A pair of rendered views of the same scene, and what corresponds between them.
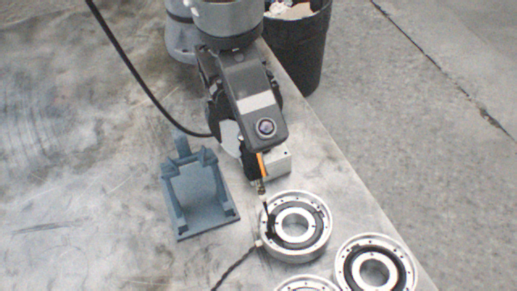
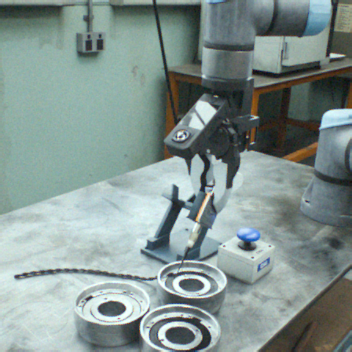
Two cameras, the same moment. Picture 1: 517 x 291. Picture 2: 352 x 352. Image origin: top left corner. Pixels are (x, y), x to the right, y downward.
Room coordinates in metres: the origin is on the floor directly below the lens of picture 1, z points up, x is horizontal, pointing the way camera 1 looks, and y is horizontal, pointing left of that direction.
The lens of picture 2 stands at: (-0.06, -0.62, 1.27)
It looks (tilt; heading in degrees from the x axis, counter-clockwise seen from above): 20 degrees down; 56
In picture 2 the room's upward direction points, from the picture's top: 3 degrees clockwise
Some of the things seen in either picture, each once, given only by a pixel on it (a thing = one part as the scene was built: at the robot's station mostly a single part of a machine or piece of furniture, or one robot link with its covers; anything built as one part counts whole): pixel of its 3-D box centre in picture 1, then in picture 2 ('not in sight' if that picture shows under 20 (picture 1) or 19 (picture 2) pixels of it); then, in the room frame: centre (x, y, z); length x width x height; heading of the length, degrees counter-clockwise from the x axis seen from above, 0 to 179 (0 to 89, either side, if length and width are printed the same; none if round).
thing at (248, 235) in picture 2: not in sight; (247, 243); (0.49, -0.01, 0.85); 0.04 x 0.04 x 0.05
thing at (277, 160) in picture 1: (262, 152); (247, 255); (0.50, -0.01, 0.82); 0.08 x 0.07 x 0.05; 19
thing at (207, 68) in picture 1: (232, 58); (225, 115); (0.44, 0.02, 1.07); 0.09 x 0.08 x 0.12; 16
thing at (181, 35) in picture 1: (198, 20); (339, 191); (0.83, 0.10, 0.85); 0.15 x 0.15 x 0.10
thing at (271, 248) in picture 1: (295, 227); (191, 289); (0.36, -0.04, 0.82); 0.10 x 0.10 x 0.04
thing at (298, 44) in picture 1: (287, 39); not in sight; (1.55, -0.15, 0.21); 0.34 x 0.34 x 0.43
